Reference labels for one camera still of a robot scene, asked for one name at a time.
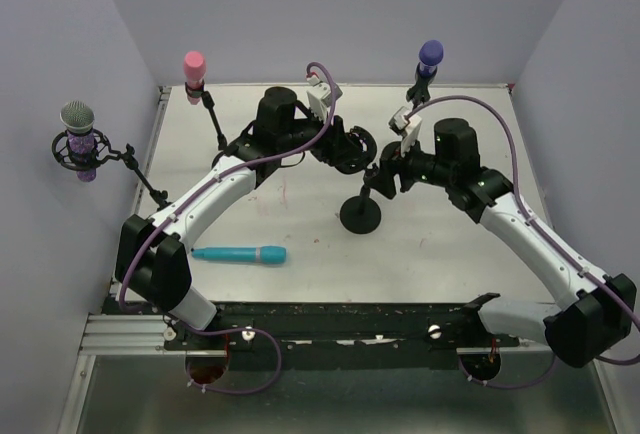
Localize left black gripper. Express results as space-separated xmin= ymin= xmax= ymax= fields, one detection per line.
xmin=278 ymin=104 xmax=363 ymax=168

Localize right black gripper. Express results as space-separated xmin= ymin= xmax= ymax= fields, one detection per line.
xmin=364 ymin=130 xmax=454 ymax=200

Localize black shock-mount round-base stand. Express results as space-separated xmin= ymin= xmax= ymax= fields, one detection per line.
xmin=338 ymin=123 xmax=384 ymax=235

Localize black round-base stand back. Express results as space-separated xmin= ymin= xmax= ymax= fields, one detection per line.
xmin=406 ymin=71 xmax=436 ymax=108

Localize dark purple microphone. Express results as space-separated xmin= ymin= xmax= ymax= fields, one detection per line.
xmin=416 ymin=39 xmax=444 ymax=81

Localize teal microphone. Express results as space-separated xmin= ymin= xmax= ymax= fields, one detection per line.
xmin=191 ymin=246 xmax=287 ymax=265

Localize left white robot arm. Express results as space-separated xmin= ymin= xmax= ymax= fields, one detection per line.
xmin=115 ymin=81 xmax=362 ymax=349

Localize black round-base stand left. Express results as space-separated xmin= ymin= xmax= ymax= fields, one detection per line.
xmin=185 ymin=82 xmax=227 ymax=151

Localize pink microphone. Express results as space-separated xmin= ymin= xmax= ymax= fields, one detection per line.
xmin=183 ymin=51 xmax=207 ymax=105

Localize silver purple glitter microphone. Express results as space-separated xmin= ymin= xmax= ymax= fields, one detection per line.
xmin=60 ymin=100 xmax=96 ymax=183

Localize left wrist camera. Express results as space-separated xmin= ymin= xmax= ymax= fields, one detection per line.
xmin=307 ymin=73 xmax=332 ymax=123

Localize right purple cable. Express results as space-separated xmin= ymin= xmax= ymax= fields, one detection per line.
xmin=408 ymin=94 xmax=640 ymax=388

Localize black mounting base rail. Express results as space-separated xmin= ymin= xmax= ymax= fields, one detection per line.
xmin=102 ymin=298 xmax=531 ymax=370

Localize black tripod shock-mount stand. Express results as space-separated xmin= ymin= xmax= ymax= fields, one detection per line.
xmin=51 ymin=129 xmax=169 ymax=209

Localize aluminium extrusion rail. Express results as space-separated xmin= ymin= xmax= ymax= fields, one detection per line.
xmin=79 ymin=315 xmax=225 ymax=358

